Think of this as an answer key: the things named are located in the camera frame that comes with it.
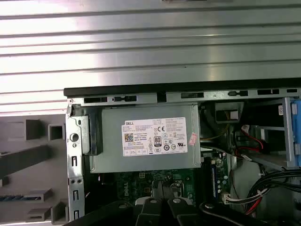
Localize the green motherboard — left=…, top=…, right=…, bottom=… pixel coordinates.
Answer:
left=94, top=150, right=232, bottom=212

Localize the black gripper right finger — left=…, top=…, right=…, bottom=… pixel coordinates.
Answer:
left=164, top=180, right=285, bottom=226

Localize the grey metal drive cage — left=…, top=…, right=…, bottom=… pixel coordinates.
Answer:
left=256, top=96, right=301, bottom=172

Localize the grey power supply unit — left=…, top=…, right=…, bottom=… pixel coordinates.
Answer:
left=89, top=103, right=202, bottom=174

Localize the black cable bundle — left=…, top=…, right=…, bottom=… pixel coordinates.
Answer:
left=246, top=169, right=301, bottom=208

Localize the blue plastic drive bracket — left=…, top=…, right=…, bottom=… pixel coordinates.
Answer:
left=290, top=97, right=301, bottom=166

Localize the CPU socket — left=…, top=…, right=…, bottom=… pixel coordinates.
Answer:
left=169, top=180, right=188, bottom=198

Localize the black PC case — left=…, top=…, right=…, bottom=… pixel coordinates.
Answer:
left=63, top=87, right=301, bottom=226

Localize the grey parts rack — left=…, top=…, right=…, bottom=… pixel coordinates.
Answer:
left=0, top=115, right=70, bottom=223

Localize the blue RAM stick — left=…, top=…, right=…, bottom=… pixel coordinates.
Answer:
left=211, top=162, right=217, bottom=198

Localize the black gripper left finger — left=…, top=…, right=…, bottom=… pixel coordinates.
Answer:
left=68, top=180, right=165, bottom=226

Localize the yellow wire pair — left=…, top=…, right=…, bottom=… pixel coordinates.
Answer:
left=201, top=110, right=230, bottom=143

